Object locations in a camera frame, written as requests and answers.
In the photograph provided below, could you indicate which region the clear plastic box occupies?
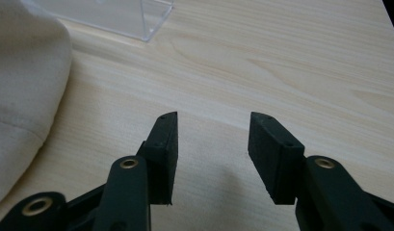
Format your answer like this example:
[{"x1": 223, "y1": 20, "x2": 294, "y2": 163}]
[{"x1": 20, "y1": 0, "x2": 175, "y2": 43}]

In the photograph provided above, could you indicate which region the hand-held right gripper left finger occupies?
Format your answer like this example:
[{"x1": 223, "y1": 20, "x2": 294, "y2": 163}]
[{"x1": 136, "y1": 111, "x2": 179, "y2": 206}]

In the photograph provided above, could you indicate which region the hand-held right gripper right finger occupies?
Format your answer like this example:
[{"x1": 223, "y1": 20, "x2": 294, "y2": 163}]
[{"x1": 248, "y1": 111, "x2": 305, "y2": 206}]

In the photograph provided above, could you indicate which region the white cloth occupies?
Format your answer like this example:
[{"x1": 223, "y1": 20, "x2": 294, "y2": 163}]
[{"x1": 0, "y1": 0, "x2": 73, "y2": 209}]

